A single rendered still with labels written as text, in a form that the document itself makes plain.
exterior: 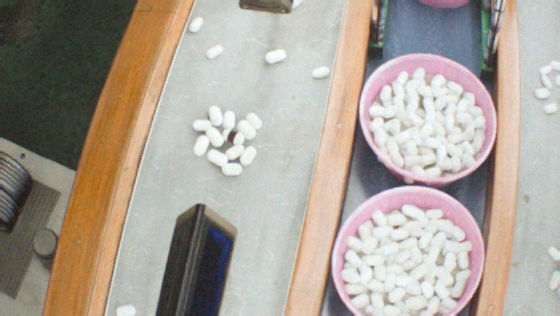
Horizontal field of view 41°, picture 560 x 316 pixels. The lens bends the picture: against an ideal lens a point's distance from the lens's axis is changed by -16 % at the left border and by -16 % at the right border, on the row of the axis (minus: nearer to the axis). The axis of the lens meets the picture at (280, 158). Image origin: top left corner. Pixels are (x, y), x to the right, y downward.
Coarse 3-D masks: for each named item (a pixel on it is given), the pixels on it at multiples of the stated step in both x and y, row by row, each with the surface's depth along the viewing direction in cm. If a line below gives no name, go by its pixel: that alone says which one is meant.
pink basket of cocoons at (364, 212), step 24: (384, 192) 141; (408, 192) 141; (432, 192) 140; (360, 216) 141; (456, 216) 140; (336, 240) 137; (480, 240) 135; (336, 264) 136; (480, 264) 133; (360, 312) 133; (456, 312) 129
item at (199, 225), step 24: (192, 216) 102; (216, 216) 104; (192, 240) 100; (216, 240) 104; (168, 264) 104; (192, 264) 99; (216, 264) 103; (168, 288) 100; (192, 288) 98; (216, 288) 102; (168, 312) 97; (192, 312) 98; (216, 312) 101
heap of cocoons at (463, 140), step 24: (384, 96) 153; (408, 96) 154; (432, 96) 153; (456, 96) 153; (384, 120) 152; (408, 120) 151; (432, 120) 150; (456, 120) 151; (480, 120) 150; (384, 144) 149; (408, 144) 148; (432, 144) 148; (456, 144) 149; (480, 144) 148; (408, 168) 147; (432, 168) 146; (456, 168) 145
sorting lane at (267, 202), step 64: (320, 0) 164; (192, 64) 158; (256, 64) 157; (320, 64) 157; (192, 128) 151; (320, 128) 150; (192, 192) 145; (256, 192) 145; (128, 256) 140; (256, 256) 139
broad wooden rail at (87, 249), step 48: (144, 0) 164; (192, 0) 165; (144, 48) 157; (144, 96) 152; (96, 144) 148; (144, 144) 150; (96, 192) 143; (96, 240) 138; (48, 288) 134; (96, 288) 135
